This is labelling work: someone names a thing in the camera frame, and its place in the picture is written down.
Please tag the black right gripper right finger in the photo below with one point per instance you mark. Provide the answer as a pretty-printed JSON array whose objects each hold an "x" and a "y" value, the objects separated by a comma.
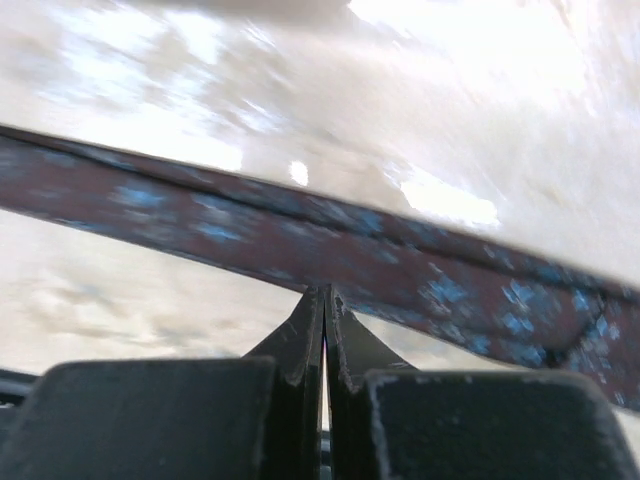
[{"x": 391, "y": 420}]

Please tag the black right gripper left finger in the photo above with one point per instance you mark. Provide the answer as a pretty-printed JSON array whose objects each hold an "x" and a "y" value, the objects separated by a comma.
[{"x": 253, "y": 417}]

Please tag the maroon blue-flowered tie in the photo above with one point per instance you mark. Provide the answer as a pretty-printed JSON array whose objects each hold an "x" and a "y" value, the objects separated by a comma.
[{"x": 492, "y": 300}]

